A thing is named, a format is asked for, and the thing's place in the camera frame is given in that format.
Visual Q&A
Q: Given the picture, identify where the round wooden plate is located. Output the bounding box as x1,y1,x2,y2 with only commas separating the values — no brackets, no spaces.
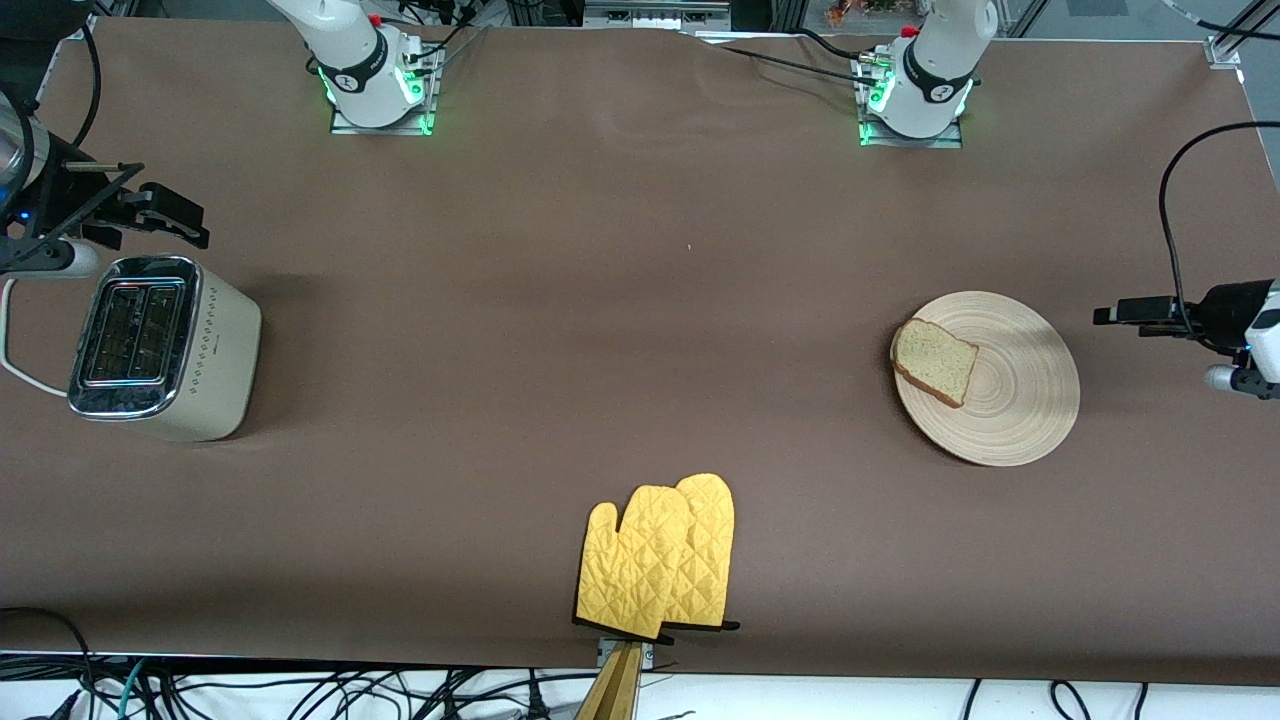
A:
890,291,1081,468

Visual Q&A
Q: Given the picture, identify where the bread slice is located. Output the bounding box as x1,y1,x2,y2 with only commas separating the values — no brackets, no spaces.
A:
892,318,980,409

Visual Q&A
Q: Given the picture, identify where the cream and chrome toaster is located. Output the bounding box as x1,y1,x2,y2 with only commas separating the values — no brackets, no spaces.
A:
68,255,263,443

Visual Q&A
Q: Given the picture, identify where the yellow quilted oven mitt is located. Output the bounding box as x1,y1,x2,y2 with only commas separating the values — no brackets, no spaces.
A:
660,473,741,631
576,486,693,641

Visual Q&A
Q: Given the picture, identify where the white toaster power cable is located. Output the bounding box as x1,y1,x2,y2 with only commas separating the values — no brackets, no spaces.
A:
0,275,73,398

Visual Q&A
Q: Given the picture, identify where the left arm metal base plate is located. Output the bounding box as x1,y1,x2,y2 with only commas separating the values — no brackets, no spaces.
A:
855,50,966,149

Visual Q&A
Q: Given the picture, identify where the black cable bundle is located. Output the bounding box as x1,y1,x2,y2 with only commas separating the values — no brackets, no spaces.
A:
400,0,491,61

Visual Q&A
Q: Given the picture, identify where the black looped floor cable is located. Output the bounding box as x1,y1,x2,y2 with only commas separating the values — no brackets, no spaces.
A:
0,607,96,720

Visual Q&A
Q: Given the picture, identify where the black base power cable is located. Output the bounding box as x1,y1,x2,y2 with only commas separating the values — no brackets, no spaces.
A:
700,30,886,83

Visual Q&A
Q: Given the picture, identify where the teal cable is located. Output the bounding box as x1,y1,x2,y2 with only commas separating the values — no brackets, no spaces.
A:
118,658,149,720

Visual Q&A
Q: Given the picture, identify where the aluminium frame rail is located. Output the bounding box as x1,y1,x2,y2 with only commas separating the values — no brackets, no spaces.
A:
583,0,731,31

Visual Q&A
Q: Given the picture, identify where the small metal clamp bracket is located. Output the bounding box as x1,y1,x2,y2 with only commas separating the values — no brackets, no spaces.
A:
597,638,656,671

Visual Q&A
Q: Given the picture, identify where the brass camera post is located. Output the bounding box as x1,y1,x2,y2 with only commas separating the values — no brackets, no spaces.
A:
575,642,641,720

